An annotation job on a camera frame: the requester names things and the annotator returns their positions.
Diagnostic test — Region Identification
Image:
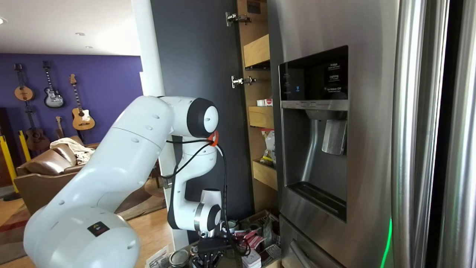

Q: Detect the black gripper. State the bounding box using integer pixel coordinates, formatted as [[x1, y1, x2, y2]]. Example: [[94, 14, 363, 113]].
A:
[[192, 238, 230, 268]]

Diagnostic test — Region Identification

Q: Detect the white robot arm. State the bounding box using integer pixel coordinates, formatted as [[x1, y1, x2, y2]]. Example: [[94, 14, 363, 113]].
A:
[[24, 96, 221, 268]]

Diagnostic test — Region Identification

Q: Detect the small round guitar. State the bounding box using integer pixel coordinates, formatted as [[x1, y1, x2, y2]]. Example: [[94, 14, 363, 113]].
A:
[[13, 63, 34, 102]]

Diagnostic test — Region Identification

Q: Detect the dark glass jar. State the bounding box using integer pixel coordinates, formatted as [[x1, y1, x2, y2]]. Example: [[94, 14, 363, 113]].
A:
[[169, 249, 190, 268]]

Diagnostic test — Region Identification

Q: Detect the white small box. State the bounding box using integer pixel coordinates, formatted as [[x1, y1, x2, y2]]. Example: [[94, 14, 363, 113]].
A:
[[241, 250, 262, 268]]

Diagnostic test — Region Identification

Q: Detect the red snack packet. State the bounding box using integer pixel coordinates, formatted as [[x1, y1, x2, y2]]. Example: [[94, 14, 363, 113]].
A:
[[233, 230, 265, 250]]

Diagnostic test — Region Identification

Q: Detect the wooden pantry shelf lower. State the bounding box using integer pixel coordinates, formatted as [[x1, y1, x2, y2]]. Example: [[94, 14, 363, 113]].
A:
[[251, 161, 278, 191]]

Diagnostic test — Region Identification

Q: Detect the wooden pantry shelf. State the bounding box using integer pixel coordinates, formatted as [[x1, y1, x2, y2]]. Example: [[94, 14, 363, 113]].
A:
[[251, 161, 278, 191], [248, 106, 274, 128], [242, 35, 271, 67]]

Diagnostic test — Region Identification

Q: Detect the wooden pantry shelf middle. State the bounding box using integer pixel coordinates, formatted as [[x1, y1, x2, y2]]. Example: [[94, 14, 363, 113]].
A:
[[248, 106, 274, 128]]

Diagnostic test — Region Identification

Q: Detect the brown leather sofa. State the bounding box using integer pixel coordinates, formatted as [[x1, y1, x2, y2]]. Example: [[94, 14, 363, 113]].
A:
[[13, 136, 166, 216]]

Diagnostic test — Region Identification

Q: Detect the metal door hinge lower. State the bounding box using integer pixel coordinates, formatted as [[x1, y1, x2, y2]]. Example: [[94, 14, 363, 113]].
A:
[[230, 76, 256, 90]]

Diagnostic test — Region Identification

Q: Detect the metal door hinge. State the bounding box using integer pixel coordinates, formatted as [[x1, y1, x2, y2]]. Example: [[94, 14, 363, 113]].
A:
[[224, 12, 251, 27], [230, 76, 256, 90]]

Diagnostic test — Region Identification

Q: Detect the dark pantry cabinet door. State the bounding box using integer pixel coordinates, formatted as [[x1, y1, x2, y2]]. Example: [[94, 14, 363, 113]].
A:
[[150, 0, 254, 221]]

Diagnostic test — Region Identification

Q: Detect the wooden pantry shelf upper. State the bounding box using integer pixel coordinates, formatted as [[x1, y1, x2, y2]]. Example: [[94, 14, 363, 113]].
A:
[[242, 35, 271, 67]]

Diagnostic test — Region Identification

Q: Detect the grey electric guitar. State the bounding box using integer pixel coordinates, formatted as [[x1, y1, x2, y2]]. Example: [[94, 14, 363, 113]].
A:
[[43, 63, 65, 109]]

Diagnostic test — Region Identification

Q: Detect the stainless steel refrigerator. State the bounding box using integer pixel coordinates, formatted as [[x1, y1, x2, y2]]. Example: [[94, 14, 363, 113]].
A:
[[269, 0, 476, 268]]

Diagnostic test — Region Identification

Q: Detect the metal door hinge upper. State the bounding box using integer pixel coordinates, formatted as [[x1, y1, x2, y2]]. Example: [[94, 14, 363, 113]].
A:
[[224, 12, 251, 27]]

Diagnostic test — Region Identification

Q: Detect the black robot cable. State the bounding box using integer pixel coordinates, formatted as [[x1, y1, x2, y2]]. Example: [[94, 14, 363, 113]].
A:
[[159, 131, 230, 236]]

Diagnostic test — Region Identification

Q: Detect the acoustic guitar on wall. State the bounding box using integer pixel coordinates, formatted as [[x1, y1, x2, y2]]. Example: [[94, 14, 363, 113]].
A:
[[70, 75, 95, 131]]

